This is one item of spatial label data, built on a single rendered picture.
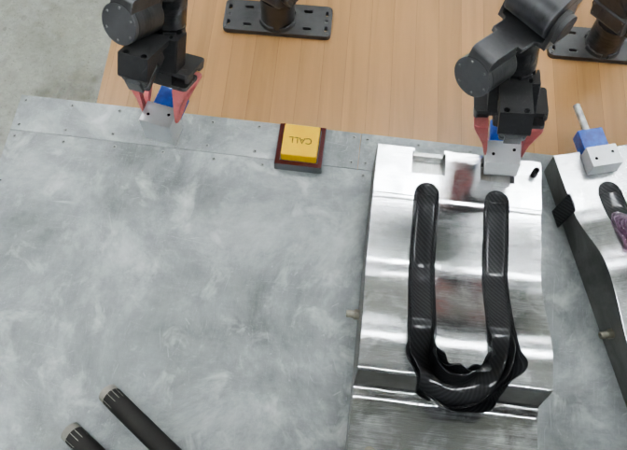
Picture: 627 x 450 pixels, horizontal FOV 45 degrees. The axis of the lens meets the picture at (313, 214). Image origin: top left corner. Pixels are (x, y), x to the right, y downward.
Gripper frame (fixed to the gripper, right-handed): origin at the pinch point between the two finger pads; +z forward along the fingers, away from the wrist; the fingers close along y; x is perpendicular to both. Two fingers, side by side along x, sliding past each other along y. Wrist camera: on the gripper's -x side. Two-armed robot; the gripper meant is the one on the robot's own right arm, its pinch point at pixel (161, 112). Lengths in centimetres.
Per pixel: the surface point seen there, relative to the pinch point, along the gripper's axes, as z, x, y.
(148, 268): 22.0, -10.7, 3.4
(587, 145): -2, 21, 65
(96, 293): 25.0, -16.4, -2.6
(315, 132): 4.7, 14.2, 21.6
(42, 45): 54, 99, -82
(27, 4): 48, 111, -93
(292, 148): 6.7, 10.4, 18.9
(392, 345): 12.3, -20.7, 43.0
